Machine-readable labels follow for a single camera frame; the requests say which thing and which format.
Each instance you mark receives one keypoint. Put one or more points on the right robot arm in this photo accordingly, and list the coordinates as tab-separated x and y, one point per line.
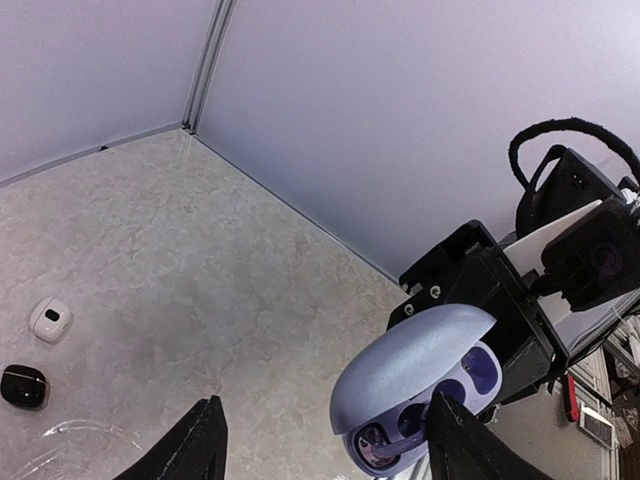
564	188

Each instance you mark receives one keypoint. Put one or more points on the black earbud charging case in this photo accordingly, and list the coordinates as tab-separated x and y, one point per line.
23	387

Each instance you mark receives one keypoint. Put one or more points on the purple earbud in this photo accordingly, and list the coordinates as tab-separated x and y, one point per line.
376	450

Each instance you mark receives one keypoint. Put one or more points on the blue-grey earbud case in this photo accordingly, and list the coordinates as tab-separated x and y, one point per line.
393	380

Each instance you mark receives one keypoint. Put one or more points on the white earbud charging case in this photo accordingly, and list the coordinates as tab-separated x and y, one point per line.
50	320

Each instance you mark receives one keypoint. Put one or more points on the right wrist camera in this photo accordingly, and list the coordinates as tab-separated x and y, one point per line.
596	259

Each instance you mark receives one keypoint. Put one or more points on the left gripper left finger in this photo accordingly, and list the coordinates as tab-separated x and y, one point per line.
194	448

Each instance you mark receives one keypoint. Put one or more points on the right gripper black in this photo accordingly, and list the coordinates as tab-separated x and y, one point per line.
469	267

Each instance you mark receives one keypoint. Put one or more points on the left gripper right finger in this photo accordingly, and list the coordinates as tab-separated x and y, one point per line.
461	447

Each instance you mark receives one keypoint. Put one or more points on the left aluminium frame post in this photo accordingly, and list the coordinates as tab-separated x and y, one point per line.
207	64

